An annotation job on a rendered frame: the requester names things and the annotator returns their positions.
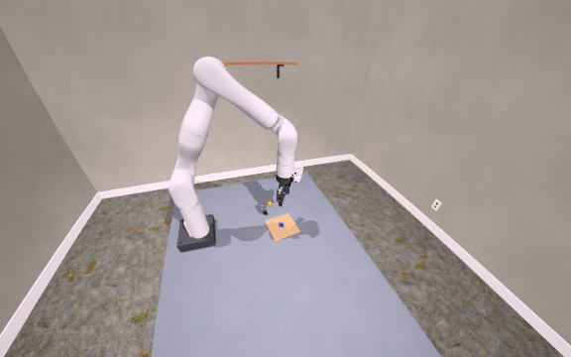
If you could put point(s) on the tan flat mat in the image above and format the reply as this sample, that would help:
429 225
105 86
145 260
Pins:
278 232

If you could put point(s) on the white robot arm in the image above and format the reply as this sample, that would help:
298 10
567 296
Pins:
210 73

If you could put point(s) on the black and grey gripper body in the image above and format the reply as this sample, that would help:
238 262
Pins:
283 181

